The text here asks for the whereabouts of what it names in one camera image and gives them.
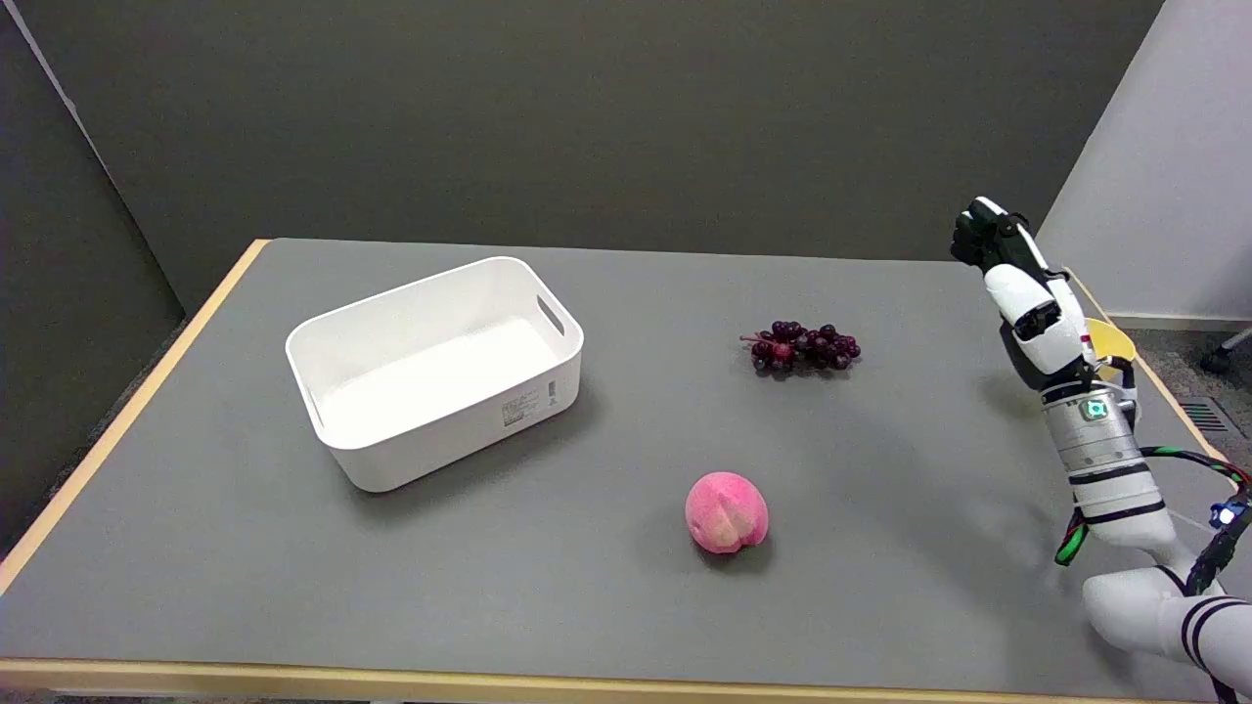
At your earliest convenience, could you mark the pink peach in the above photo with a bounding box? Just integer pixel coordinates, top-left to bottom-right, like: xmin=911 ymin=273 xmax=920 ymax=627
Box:
xmin=685 ymin=471 xmax=770 ymax=555

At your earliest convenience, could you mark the floor vent grille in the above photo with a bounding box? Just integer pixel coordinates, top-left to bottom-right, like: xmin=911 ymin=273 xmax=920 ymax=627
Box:
xmin=1180 ymin=399 xmax=1235 ymax=435

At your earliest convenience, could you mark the yellow round object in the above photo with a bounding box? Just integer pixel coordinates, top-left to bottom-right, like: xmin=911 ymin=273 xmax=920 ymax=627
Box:
xmin=1084 ymin=318 xmax=1138 ymax=382

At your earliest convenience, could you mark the dark purple grape bunch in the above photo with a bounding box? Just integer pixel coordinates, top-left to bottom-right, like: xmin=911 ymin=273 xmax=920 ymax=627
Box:
xmin=740 ymin=321 xmax=863 ymax=375

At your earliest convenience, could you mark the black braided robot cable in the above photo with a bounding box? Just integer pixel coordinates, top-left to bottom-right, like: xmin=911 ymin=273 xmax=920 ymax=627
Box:
xmin=1054 ymin=446 xmax=1252 ymax=599

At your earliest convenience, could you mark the black chair caster leg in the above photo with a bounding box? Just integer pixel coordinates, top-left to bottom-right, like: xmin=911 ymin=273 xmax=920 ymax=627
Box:
xmin=1201 ymin=328 xmax=1252 ymax=376

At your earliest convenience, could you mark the white plastic storage bin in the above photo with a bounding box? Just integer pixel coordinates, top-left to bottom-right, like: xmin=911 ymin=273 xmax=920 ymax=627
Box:
xmin=285 ymin=256 xmax=585 ymax=493

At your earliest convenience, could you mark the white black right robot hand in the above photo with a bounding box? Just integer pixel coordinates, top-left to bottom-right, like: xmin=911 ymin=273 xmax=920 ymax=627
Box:
xmin=951 ymin=197 xmax=1098 ymax=396

